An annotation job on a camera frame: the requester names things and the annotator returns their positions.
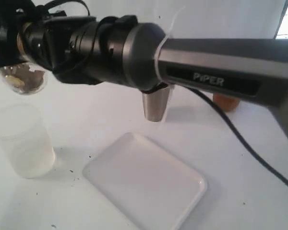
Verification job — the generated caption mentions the chocolate pieces and gold coins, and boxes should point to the chocolate pieces and gold coins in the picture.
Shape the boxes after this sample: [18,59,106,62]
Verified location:
[3,69,45,94]

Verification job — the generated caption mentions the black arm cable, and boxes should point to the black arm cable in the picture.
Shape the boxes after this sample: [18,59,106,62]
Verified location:
[189,87,288,195]

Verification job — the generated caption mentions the brown wooden cup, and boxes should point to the brown wooden cup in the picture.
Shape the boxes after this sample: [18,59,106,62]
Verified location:
[213,94,240,112]

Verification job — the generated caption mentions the white zip tie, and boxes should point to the white zip tie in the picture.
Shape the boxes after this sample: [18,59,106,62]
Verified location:
[155,6,187,84]

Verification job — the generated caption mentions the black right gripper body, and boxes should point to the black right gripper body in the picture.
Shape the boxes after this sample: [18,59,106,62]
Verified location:
[0,0,96,74]

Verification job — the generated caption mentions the white plastic tray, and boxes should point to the white plastic tray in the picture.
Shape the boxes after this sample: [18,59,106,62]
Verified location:
[83,133,207,230]

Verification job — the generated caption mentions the clear shaker cup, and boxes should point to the clear shaker cup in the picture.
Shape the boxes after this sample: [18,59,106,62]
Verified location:
[0,62,48,95]

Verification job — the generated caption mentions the stainless steel cup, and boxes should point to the stainless steel cup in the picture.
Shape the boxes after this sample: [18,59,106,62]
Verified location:
[142,84,171,122]

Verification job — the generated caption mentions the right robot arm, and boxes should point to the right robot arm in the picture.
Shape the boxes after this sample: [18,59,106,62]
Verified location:
[0,0,288,138]

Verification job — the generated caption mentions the translucent plastic container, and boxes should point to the translucent plastic container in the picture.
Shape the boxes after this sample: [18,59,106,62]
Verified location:
[0,103,56,179]

